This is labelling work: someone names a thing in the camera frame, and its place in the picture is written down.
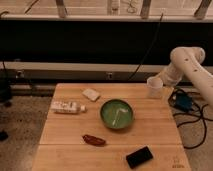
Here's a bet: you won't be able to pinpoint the white soap bar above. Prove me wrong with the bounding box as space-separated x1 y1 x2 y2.
82 88 100 102

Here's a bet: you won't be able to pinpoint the red chili pepper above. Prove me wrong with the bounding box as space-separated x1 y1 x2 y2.
82 135 106 146

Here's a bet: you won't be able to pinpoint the green bowl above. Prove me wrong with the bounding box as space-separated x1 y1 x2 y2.
100 99 134 130

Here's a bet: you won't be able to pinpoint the black rectangular sponge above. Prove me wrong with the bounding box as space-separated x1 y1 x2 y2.
126 147 153 169

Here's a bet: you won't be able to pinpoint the clear plastic bottle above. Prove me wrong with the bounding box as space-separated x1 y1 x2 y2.
50 101 86 114

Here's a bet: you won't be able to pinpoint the blue box on floor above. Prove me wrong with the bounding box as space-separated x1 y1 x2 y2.
171 93 193 112

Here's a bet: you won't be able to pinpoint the white spoon in bowl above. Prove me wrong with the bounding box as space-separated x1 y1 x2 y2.
112 108 128 126

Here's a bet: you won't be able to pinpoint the black hanging cable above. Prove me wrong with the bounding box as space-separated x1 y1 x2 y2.
126 13 165 83

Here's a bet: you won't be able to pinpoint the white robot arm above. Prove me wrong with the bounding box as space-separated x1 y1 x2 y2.
158 47 213 108

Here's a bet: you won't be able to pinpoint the black floor cables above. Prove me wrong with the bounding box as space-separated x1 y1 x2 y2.
168 88 213 150

